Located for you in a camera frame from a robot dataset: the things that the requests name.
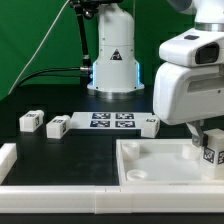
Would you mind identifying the white left fence rail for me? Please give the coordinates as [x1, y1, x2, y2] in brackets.
[0, 143, 17, 185]

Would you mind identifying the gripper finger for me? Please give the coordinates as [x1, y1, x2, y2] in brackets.
[186, 121, 204, 147]

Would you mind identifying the white square tabletop part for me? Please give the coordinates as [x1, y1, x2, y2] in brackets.
[116, 139, 224, 186]

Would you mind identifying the white fence rail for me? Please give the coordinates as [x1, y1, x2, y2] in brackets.
[0, 185, 224, 214]
[0, 143, 17, 185]

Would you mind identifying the black cable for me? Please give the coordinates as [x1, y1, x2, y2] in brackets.
[13, 66, 94, 91]

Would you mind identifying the white marker base plate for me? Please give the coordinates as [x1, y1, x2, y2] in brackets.
[71, 112, 152, 130]

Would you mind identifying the white front fence rail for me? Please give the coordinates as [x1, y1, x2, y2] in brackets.
[0, 185, 224, 214]

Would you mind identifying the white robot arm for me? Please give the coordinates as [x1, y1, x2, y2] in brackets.
[88, 0, 224, 147]

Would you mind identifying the black camera pole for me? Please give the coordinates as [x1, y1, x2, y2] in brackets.
[69, 0, 99, 67]

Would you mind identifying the white cable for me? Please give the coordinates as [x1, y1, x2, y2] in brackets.
[7, 0, 72, 96]

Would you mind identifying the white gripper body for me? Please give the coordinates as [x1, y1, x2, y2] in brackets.
[153, 29, 224, 125]

